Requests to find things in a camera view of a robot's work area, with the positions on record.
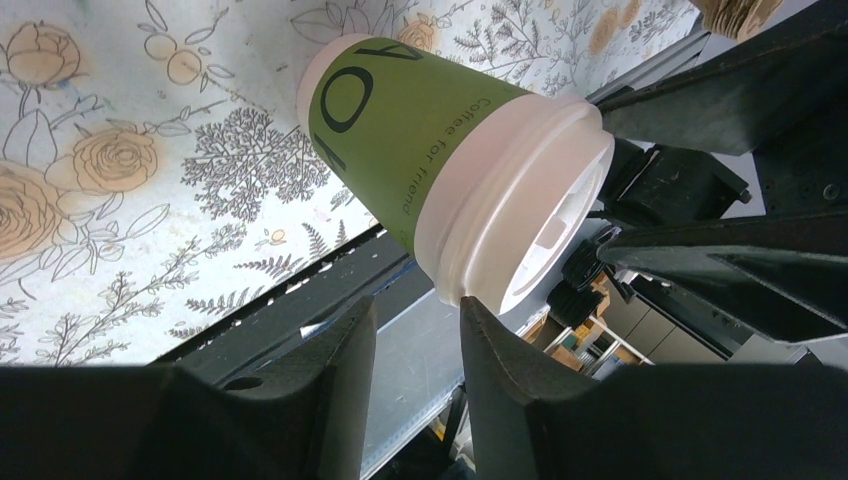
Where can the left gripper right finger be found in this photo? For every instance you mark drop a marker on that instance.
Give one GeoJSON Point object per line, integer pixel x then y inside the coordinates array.
{"type": "Point", "coordinates": [535, 418]}

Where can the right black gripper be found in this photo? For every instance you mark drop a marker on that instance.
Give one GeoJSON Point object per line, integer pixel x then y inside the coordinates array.
{"type": "Point", "coordinates": [668, 240]}

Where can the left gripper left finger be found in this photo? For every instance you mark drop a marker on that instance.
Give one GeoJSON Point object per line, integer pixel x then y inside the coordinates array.
{"type": "Point", "coordinates": [302, 416]}

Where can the brown cardboard cup carrier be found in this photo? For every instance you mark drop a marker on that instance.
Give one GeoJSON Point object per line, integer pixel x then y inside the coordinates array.
{"type": "Point", "coordinates": [738, 20]}

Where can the floral tablecloth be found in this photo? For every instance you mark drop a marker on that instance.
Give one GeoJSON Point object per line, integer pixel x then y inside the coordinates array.
{"type": "Point", "coordinates": [154, 176]}

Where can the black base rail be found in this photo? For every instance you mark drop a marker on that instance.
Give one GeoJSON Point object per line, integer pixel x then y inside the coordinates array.
{"type": "Point", "coordinates": [373, 264]}

